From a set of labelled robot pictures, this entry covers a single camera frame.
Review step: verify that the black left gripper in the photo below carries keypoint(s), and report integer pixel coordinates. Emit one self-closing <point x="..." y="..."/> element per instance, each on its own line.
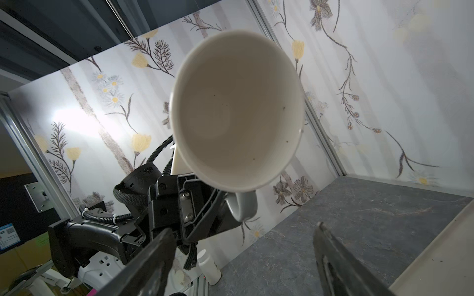
<point x="180" y="203"/>

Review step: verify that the grey mug white inside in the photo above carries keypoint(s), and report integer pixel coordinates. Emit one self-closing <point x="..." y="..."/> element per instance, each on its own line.
<point x="237" y="115"/>

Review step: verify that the white plastic bottle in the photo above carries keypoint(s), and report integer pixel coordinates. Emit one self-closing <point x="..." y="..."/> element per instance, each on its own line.
<point x="208" y="267"/>

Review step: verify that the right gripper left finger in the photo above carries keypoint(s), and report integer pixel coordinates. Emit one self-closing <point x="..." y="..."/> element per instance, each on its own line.
<point x="147" y="274"/>

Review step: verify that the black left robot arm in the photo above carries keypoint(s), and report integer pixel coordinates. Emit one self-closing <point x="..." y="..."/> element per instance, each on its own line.
<point x="75" y="241"/>

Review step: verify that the beige rectangular tray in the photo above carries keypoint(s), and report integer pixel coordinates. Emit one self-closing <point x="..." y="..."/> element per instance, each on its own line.
<point x="446" y="266"/>

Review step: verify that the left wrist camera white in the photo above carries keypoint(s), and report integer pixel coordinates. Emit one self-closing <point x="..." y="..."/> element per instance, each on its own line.
<point x="179" y="166"/>

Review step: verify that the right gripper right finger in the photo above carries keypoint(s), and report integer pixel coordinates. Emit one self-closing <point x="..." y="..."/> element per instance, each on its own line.
<point x="341" y="274"/>

